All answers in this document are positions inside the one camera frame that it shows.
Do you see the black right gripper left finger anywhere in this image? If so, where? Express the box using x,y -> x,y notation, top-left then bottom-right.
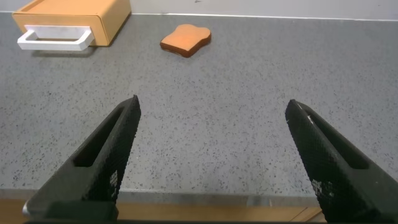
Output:
22,95 -> 142,222

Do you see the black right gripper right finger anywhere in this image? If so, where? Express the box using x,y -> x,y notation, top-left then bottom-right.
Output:
285,99 -> 398,223

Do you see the toy toast slice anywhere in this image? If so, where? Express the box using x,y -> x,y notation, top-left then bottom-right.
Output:
159,24 -> 212,58

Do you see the yellow drawer case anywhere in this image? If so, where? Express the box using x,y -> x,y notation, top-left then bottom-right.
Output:
12,0 -> 132,47

